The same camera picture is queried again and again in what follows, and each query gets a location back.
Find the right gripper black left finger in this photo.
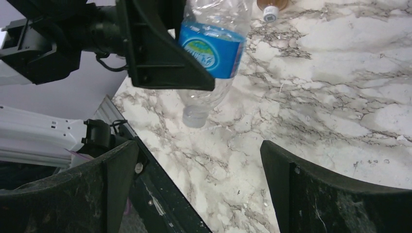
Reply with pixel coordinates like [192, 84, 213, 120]
[0, 141, 139, 233]

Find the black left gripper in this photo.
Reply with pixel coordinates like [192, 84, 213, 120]
[0, 0, 125, 85]

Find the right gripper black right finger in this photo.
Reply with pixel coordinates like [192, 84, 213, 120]
[260, 140, 412, 233]

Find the blue cap clear bottle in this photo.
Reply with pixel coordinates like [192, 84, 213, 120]
[178, 0, 254, 128]

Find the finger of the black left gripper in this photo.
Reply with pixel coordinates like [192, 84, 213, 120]
[116, 0, 215, 91]

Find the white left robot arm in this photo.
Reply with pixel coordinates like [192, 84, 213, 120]
[0, 0, 215, 168]

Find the red gold label bottle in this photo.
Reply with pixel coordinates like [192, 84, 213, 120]
[257, 0, 289, 23]

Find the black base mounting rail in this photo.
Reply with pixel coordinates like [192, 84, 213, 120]
[119, 125, 211, 233]

